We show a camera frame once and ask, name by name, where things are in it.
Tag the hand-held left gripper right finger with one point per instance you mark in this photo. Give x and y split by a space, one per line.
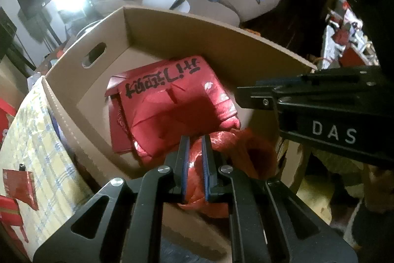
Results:
205 167

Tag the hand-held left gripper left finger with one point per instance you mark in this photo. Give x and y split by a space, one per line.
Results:
186 167

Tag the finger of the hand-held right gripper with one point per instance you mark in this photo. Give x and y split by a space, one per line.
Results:
338 78
252 96

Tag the red plastic ribbon ball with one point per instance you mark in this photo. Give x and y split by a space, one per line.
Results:
246 152

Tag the red woven tote bag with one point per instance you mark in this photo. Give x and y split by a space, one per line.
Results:
172 102

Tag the dark red paper bag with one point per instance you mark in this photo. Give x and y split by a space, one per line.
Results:
121 127

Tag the brown cardboard box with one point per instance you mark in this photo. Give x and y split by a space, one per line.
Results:
184 35

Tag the cluttered side table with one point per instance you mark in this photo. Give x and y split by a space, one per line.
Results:
344 35

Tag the yellow plaid tablecloth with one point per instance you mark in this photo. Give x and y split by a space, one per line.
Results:
40 133

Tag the flat red packet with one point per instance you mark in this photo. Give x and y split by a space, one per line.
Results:
21 189

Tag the round dark side table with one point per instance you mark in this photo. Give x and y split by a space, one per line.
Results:
89 28

